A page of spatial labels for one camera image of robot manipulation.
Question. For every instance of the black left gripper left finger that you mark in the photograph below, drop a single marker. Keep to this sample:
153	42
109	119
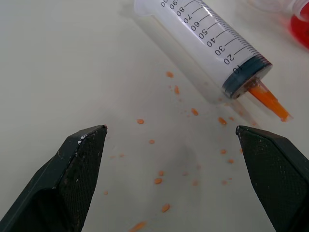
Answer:
65	183

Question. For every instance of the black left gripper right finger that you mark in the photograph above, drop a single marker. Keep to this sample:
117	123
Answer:
277	176

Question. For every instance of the large clear plastic syringe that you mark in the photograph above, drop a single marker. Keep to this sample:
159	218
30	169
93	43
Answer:
207	43

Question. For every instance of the container with red liquid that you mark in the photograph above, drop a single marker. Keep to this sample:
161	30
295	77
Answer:
300	24

